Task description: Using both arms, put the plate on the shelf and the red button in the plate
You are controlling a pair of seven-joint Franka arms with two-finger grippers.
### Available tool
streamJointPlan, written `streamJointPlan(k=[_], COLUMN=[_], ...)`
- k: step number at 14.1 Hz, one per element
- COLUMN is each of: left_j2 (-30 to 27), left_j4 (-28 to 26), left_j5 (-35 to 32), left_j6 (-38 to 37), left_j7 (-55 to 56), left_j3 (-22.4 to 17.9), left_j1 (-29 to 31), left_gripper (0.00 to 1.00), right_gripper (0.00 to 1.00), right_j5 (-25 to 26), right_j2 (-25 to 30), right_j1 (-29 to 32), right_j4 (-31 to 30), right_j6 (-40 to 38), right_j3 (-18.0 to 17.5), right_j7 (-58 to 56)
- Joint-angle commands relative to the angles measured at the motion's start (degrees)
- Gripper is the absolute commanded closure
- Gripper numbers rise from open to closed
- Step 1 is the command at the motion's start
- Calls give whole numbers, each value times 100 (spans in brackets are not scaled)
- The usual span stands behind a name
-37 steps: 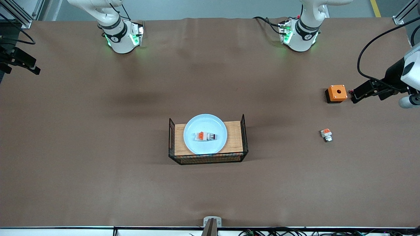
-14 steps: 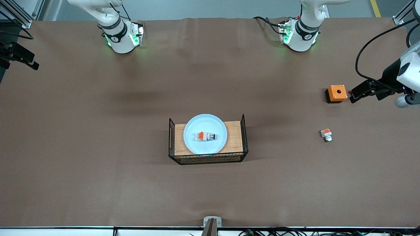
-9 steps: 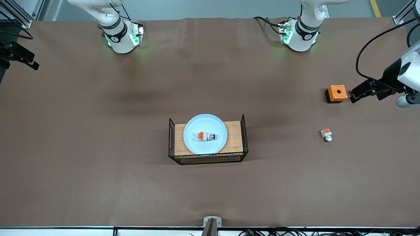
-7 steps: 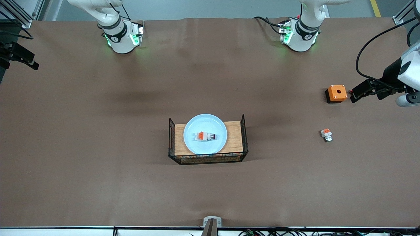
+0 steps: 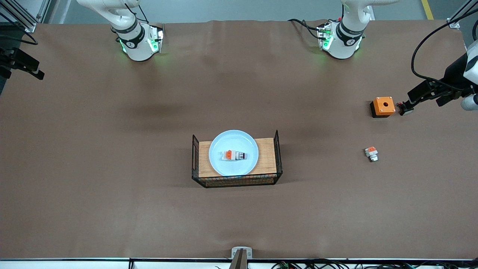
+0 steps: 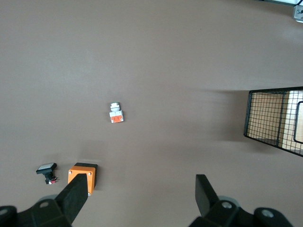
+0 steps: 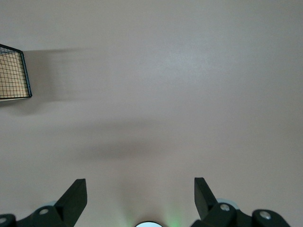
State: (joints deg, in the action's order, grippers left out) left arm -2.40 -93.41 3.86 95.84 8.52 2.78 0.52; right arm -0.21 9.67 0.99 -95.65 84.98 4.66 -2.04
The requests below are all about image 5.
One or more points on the light blue round plate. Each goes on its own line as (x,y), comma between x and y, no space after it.
(239,140)

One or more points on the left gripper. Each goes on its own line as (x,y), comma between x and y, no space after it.
(453,76)

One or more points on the grey metal mount bracket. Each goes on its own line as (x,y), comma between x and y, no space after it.
(236,250)

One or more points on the orange push-button box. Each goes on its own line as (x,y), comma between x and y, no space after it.
(384,106)

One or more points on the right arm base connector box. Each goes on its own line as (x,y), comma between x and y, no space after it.
(156,37)

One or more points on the grey camera pole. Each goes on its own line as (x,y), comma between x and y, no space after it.
(239,261)

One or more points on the white orange red-tipped button switch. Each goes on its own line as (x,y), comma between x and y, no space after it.
(229,155)

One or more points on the brown table cover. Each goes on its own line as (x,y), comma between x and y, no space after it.
(149,209)

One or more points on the wooden board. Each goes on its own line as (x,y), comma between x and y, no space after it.
(269,169)

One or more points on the black button with white cap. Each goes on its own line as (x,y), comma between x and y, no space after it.
(404,110)

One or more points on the white table edge rail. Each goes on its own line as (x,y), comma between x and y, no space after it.
(56,264)

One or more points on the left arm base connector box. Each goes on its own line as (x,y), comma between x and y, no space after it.
(325,37)

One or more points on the aluminium frame profile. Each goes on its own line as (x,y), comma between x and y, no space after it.
(461,15)
(22,15)

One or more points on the white orange grey-tipped button switch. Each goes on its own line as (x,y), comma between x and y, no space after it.
(371,152)

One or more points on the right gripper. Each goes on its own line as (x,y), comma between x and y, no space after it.
(8,56)

